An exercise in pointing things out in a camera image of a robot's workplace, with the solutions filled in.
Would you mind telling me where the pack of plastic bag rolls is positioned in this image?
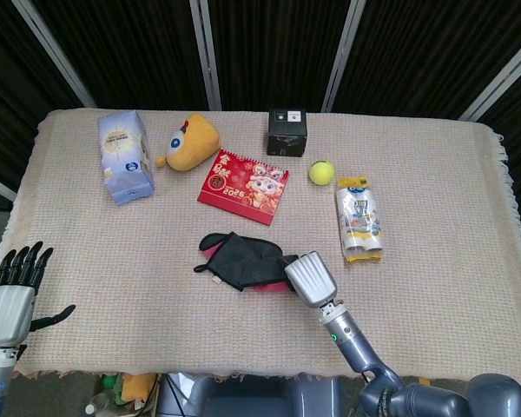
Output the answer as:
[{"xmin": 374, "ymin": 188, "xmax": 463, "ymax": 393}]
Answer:
[{"xmin": 334, "ymin": 175, "xmax": 386, "ymax": 265}]

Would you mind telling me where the yellow-green tennis ball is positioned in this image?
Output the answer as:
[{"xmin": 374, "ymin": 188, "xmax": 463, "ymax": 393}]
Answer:
[{"xmin": 308, "ymin": 160, "xmax": 335, "ymax": 186}]

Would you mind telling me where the grey robot torso base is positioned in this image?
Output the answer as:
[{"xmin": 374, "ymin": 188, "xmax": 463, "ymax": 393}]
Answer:
[{"xmin": 155, "ymin": 373, "xmax": 344, "ymax": 417}]

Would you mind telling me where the red 2026 desk calendar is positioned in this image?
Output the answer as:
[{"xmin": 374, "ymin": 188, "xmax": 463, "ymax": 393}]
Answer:
[{"xmin": 196, "ymin": 149, "xmax": 291, "ymax": 226}]

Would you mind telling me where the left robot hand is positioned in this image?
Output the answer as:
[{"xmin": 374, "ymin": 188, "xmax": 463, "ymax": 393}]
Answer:
[{"xmin": 0, "ymin": 241, "xmax": 77, "ymax": 347}]

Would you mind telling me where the black cardboard box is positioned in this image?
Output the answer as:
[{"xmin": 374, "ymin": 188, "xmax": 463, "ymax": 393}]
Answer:
[{"xmin": 267, "ymin": 108, "xmax": 308, "ymax": 157}]

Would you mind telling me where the black base cable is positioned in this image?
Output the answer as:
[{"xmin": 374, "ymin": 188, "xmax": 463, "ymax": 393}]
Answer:
[{"xmin": 161, "ymin": 372, "xmax": 190, "ymax": 417}]

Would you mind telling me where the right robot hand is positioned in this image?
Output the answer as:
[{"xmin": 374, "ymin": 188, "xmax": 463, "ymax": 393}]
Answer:
[{"xmin": 277, "ymin": 250, "xmax": 339, "ymax": 309}]

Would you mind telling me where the small yellow stuffed toy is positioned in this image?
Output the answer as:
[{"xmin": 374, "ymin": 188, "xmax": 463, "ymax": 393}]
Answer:
[{"xmin": 121, "ymin": 373, "xmax": 157, "ymax": 403}]

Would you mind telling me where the beige woven tablecloth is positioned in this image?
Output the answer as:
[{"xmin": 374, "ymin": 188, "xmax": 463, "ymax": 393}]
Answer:
[{"xmin": 0, "ymin": 108, "xmax": 521, "ymax": 386}]

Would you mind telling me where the clear plastic bottle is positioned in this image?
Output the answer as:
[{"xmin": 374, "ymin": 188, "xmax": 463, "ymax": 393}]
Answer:
[{"xmin": 83, "ymin": 393, "xmax": 114, "ymax": 417}]

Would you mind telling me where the dark pleated partition curtain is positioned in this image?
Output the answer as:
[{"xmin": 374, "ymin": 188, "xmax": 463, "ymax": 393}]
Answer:
[{"xmin": 0, "ymin": 0, "xmax": 521, "ymax": 244}]

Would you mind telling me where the light blue tissue pack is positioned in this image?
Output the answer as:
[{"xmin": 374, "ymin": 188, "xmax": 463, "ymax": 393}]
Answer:
[{"xmin": 96, "ymin": 109, "xmax": 156, "ymax": 206}]

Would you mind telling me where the grey and pink towel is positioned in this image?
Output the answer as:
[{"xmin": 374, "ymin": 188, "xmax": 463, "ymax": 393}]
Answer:
[{"xmin": 194, "ymin": 231, "xmax": 305, "ymax": 293}]

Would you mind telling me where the yellow plush toy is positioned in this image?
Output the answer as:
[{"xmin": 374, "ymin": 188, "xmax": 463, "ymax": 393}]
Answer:
[{"xmin": 155, "ymin": 113, "xmax": 222, "ymax": 171}]

